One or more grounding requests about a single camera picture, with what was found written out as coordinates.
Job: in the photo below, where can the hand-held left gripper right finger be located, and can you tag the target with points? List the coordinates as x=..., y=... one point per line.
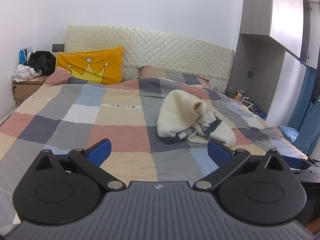
x=218, y=152

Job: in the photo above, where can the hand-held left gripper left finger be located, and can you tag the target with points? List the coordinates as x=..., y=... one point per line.
x=100, y=151

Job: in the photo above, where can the cream sweater with blue stripes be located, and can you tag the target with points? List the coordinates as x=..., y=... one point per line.
x=180, y=115

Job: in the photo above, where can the white crumpled clothes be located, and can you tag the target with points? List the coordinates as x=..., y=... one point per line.
x=23, y=72

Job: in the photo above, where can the checked patchwork quilt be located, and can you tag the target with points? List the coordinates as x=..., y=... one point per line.
x=120, y=130

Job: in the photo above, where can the white framed tablet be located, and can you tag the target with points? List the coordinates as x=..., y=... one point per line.
x=248, y=104

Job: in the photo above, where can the cluster of small bottles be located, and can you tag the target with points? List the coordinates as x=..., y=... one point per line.
x=240, y=94

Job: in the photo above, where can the blue curtain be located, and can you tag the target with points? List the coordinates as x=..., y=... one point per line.
x=303, y=100

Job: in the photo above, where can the yellow crown pillow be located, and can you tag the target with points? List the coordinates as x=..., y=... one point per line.
x=92, y=66

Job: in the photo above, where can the checked pillow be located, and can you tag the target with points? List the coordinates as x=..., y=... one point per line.
x=170, y=74

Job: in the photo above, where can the wooden nightstand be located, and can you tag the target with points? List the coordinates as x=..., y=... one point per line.
x=23, y=90

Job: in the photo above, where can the black bag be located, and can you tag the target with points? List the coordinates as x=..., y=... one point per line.
x=42, y=61

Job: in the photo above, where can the cream quilted headboard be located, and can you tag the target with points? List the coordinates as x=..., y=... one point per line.
x=162, y=50

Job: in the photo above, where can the blue packet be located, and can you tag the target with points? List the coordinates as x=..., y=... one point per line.
x=23, y=55

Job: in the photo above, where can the grey wardrobe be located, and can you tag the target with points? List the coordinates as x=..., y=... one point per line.
x=272, y=17

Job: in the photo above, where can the dark wall socket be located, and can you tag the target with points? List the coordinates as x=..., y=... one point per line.
x=250, y=74

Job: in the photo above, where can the dark wall switch plate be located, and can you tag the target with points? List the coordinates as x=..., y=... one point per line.
x=58, y=47

